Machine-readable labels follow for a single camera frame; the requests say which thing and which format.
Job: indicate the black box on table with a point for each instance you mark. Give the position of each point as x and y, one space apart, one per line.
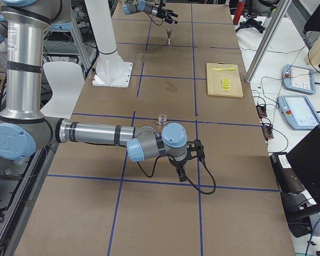
286 177

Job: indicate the aluminium frame post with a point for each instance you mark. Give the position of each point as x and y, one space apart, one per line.
268 35

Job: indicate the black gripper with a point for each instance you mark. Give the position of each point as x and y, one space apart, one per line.
159 12
176 162

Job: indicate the lemon slice one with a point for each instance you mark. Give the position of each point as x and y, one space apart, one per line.
226 88

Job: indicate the wooden cutting board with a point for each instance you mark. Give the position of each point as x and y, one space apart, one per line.
214 86

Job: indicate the near teach pendant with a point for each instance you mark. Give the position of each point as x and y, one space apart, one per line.
298 112

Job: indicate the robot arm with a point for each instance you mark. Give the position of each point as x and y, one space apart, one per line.
24 129
156 9

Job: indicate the black computer monitor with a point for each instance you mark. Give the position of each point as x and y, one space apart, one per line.
304 159

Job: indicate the far teach pendant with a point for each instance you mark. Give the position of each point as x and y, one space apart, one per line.
299 79

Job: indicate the steel measuring jigger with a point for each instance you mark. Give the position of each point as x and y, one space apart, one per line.
169 32

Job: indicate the lemon slice three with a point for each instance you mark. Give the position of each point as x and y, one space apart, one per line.
225 83

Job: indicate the clear glass shaker cup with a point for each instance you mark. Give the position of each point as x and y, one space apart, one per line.
162 120

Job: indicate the lemon slice four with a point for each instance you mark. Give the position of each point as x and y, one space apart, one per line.
225 80

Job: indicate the red cylinder bottle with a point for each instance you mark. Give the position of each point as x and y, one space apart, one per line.
239 11

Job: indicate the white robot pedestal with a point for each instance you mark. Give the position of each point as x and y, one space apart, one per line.
111 70

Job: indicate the yellow plastic knife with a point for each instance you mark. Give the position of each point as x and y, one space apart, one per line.
224 69

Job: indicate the teach pendant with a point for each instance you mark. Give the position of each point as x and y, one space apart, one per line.
299 79
298 112

